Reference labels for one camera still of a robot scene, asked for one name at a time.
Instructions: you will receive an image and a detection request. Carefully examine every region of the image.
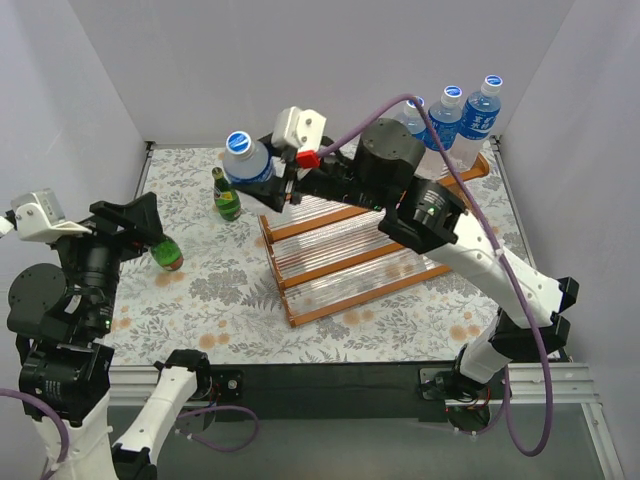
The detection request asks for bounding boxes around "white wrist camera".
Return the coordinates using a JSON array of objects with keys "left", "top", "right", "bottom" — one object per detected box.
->
[
  {"left": 11, "top": 188, "right": 92, "bottom": 244},
  {"left": 271, "top": 106, "right": 327, "bottom": 152}
]

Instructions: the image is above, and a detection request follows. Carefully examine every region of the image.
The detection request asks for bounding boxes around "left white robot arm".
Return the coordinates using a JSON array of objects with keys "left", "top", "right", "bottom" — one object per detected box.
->
[{"left": 1, "top": 189, "right": 213, "bottom": 479}]

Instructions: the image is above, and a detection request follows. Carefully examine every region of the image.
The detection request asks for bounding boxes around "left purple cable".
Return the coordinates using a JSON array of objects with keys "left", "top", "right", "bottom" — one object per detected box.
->
[{"left": 0, "top": 214, "right": 71, "bottom": 480}]

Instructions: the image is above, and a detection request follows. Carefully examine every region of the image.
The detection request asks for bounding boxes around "green glass bottle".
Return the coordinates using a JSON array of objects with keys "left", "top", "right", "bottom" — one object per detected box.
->
[{"left": 212, "top": 167, "right": 241, "bottom": 221}]

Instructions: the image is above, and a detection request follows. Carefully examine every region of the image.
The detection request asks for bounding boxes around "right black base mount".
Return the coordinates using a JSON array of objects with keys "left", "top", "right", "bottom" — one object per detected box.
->
[{"left": 418, "top": 367, "right": 505, "bottom": 403}]

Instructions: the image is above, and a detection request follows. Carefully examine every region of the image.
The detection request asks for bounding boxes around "aluminium front frame rail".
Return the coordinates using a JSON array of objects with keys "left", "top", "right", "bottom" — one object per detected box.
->
[{"left": 67, "top": 362, "right": 619, "bottom": 480}]

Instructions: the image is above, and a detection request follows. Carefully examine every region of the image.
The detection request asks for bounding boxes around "green glass bottle edge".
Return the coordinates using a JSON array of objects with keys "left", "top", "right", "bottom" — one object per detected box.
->
[{"left": 150, "top": 236, "right": 184, "bottom": 272}]

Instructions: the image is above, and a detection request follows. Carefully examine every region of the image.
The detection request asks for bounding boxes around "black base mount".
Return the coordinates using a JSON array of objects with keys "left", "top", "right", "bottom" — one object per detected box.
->
[
  {"left": 418, "top": 367, "right": 505, "bottom": 403},
  {"left": 189, "top": 368, "right": 244, "bottom": 404}
]

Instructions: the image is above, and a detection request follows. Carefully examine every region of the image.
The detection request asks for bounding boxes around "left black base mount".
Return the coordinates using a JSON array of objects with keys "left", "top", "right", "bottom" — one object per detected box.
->
[{"left": 189, "top": 368, "right": 244, "bottom": 404}]

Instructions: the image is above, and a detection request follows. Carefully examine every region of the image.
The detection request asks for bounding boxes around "orange three-tier glass shelf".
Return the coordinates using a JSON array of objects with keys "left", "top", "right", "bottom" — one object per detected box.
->
[{"left": 258, "top": 152, "right": 491, "bottom": 329}]

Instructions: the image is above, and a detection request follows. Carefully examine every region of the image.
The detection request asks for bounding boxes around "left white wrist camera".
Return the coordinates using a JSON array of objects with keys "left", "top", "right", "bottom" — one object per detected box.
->
[{"left": 11, "top": 188, "right": 92, "bottom": 244}]

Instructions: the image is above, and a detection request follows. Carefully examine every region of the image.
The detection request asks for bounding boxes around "floral patterned table mat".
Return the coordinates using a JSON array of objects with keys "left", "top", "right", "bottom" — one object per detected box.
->
[{"left": 107, "top": 138, "right": 544, "bottom": 364}]

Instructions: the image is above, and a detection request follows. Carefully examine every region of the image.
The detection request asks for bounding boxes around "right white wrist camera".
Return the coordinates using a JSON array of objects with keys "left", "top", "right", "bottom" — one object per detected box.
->
[{"left": 271, "top": 106, "right": 327, "bottom": 152}]

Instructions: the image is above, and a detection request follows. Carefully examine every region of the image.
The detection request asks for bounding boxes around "purple cable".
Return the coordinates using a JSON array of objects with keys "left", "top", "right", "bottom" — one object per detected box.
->
[
  {"left": 0, "top": 214, "right": 71, "bottom": 480},
  {"left": 317, "top": 93, "right": 554, "bottom": 457}
]

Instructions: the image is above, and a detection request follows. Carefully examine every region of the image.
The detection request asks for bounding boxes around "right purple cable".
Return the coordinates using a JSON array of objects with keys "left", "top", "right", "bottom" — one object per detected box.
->
[{"left": 317, "top": 93, "right": 554, "bottom": 457}]

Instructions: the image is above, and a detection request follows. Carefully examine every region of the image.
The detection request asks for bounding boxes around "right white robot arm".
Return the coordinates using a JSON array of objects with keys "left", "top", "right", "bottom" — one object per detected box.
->
[{"left": 233, "top": 118, "right": 579, "bottom": 400}]

